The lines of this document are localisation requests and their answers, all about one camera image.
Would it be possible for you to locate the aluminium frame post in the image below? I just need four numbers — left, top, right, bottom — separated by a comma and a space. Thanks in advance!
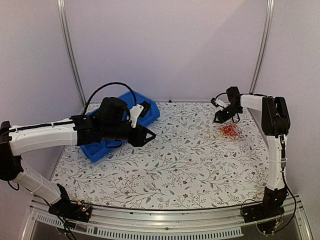
56, 0, 87, 107
249, 0, 275, 93

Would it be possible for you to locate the floral patterned table mat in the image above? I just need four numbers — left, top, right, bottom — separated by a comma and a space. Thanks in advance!
51, 102, 284, 210

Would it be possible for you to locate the blue three-compartment plastic bin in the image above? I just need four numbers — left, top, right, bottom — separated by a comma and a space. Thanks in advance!
80, 91, 160, 163

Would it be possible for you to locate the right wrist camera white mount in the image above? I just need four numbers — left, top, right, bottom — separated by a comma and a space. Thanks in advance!
210, 97, 226, 111

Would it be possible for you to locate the blue cable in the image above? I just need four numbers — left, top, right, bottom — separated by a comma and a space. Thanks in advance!
87, 143, 102, 156

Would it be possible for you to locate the right aluminium frame post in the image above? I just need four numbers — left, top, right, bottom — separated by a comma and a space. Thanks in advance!
249, 0, 275, 93

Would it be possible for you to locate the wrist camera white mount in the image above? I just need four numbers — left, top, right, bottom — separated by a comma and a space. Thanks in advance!
128, 101, 151, 128
210, 97, 226, 111

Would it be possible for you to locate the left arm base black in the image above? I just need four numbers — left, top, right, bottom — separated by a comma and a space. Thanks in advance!
48, 184, 92, 223

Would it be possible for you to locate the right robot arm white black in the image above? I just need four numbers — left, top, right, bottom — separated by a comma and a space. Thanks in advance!
210, 86, 291, 218

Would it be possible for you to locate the aluminium front rail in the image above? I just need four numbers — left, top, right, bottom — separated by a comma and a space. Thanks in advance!
21, 196, 315, 240

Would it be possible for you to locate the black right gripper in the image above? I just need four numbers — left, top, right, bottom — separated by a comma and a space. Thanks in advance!
215, 104, 243, 124

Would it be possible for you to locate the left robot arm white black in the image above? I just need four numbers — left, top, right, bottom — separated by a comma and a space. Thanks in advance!
0, 83, 156, 217

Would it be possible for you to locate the left aluminium frame post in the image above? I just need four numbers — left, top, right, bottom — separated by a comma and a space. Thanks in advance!
56, 0, 87, 107

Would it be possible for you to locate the yellow cable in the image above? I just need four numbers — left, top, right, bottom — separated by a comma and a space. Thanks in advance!
222, 124, 245, 141

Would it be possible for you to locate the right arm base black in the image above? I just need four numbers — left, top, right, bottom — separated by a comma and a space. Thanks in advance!
240, 198, 285, 236

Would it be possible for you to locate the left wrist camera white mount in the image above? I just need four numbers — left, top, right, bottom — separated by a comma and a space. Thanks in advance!
128, 101, 151, 128

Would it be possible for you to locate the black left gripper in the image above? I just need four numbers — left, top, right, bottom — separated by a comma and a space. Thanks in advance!
103, 122, 157, 148

